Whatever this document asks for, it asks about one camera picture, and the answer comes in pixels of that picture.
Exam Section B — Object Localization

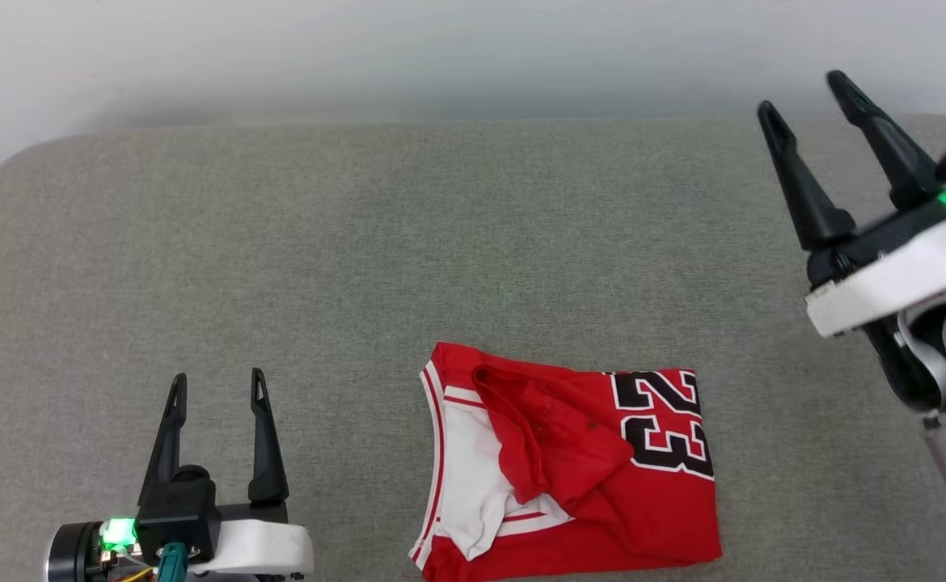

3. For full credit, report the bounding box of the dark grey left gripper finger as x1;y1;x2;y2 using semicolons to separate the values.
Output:
247;368;290;504
137;373;199;506

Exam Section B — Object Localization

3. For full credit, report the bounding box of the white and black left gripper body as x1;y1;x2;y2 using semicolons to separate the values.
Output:
190;501;315;580

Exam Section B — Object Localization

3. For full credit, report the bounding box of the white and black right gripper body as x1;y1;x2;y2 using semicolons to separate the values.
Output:
805;198;946;339

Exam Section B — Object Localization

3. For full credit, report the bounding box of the teal camera cable connector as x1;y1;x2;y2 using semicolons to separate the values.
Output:
156;543;190;582

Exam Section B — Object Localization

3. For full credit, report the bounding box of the red and white basketball jersey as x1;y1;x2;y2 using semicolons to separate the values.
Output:
408;341;723;582

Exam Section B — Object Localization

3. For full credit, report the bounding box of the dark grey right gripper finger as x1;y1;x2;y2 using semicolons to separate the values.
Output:
826;70;946;213
757;100;857;253

